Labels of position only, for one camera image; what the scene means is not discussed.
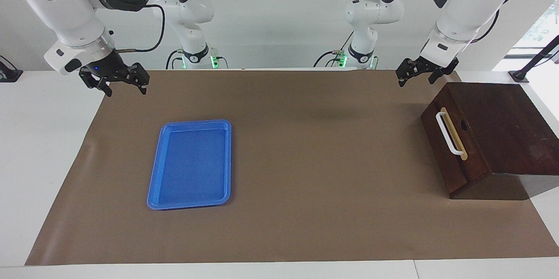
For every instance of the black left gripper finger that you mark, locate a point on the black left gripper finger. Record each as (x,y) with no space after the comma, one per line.
(442,73)
(407,68)

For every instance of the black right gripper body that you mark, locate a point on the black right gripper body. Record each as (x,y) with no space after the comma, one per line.
(107,67)

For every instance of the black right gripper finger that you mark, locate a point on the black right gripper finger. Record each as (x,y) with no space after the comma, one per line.
(140,76)
(94,80)

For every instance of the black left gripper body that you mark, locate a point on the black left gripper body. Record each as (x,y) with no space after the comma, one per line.
(436,65)

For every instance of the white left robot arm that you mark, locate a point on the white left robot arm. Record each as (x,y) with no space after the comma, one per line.
(471,4)

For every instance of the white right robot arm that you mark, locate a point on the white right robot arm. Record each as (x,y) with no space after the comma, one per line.
(56,4)

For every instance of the dark wooden cabinet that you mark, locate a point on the dark wooden cabinet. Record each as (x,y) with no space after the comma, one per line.
(502,130)

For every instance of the blue plastic tray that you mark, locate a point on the blue plastic tray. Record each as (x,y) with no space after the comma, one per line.
(192,165)

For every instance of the brown table mat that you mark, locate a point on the brown table mat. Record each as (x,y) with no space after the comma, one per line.
(327,191)

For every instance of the black table mount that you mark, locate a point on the black table mount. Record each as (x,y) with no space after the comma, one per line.
(8,74)

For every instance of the black camera stand pole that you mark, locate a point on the black camera stand pole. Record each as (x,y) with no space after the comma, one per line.
(535,60)

